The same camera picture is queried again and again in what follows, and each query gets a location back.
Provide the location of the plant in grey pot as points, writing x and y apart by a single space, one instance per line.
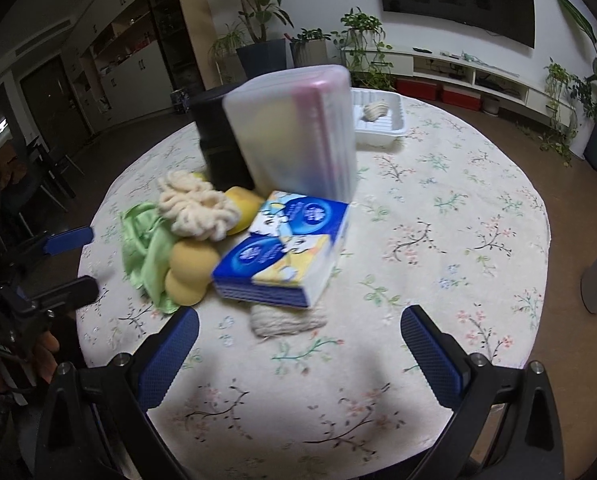
311 52

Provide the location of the trailing green plant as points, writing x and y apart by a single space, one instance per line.
363 45

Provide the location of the cream chenille cloth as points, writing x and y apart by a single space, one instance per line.
196 210

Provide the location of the wall television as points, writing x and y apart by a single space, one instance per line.
458 0

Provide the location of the yellow sponge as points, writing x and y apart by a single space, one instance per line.
246 207

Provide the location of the white television cabinet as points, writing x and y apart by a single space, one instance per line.
508 80

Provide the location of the person's left hand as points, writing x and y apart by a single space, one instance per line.
49 345

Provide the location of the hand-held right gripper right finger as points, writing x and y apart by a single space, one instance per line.
433 360

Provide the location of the translucent plastic storage box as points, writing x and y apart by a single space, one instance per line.
288 135

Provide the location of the blue tissue pack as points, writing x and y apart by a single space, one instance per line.
308 215
268 272

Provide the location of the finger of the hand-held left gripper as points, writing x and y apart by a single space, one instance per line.
68 241
73 292

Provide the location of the black container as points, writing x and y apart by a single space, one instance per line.
218 135

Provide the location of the white plastic tray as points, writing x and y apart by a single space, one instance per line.
386 127

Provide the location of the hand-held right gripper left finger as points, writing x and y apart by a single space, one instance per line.
168 355

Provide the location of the beige woven cloth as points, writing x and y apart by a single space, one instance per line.
288 322

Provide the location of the red storage box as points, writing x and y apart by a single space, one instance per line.
417 89
461 96

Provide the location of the dark dining chair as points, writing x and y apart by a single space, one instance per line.
53 170

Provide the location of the small trailing vine plant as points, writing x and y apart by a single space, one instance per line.
560 105

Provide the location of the large plant in dark pot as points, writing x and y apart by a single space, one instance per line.
261 55

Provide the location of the blue patterned box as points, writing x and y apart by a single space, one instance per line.
179 101

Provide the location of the white wall cabinets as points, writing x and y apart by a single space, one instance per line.
133 75

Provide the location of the tan peanut-shaped sponge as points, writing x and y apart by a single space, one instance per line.
191 270

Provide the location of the small beige knit cloth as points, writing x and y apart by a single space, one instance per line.
374 111

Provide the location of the dark door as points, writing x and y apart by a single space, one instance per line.
53 100

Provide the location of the green cloth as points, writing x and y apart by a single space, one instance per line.
146 250

